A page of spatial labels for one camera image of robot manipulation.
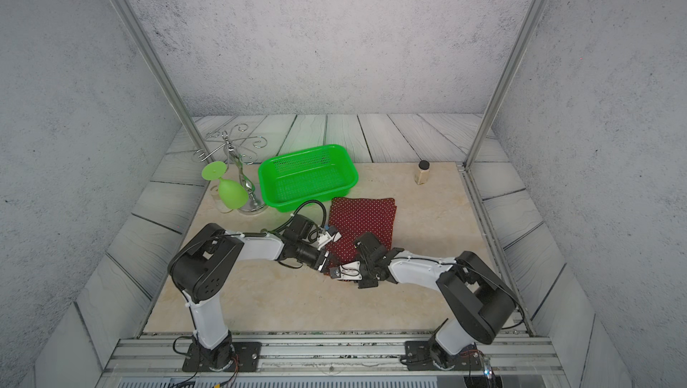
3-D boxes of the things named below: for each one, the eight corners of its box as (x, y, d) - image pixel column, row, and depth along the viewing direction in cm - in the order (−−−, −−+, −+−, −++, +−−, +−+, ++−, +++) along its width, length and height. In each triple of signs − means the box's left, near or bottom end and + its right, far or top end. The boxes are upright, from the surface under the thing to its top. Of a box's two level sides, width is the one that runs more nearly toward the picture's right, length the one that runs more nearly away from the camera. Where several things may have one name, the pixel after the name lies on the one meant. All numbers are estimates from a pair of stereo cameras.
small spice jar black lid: (415, 184, 115) (419, 169, 108) (414, 176, 118) (418, 160, 111) (426, 184, 115) (431, 168, 108) (424, 176, 118) (429, 160, 111)
